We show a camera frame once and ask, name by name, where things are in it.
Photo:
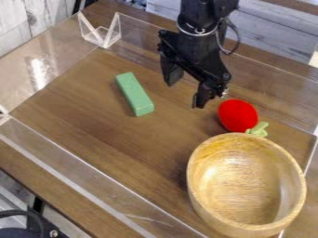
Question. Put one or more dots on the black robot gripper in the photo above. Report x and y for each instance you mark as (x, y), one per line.
(194, 54)

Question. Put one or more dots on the red plush strawberry toy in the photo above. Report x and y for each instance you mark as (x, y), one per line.
(238, 117)

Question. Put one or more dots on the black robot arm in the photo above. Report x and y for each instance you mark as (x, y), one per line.
(202, 16)

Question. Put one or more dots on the green rectangular block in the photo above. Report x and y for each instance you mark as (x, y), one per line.
(135, 94)

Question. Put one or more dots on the wooden bowl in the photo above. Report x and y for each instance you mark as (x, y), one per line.
(246, 185)

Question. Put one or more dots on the clear acrylic corner bracket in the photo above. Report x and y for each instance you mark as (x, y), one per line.
(100, 36)

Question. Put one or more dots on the clear acrylic tray wall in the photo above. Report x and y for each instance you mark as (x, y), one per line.
(109, 168)

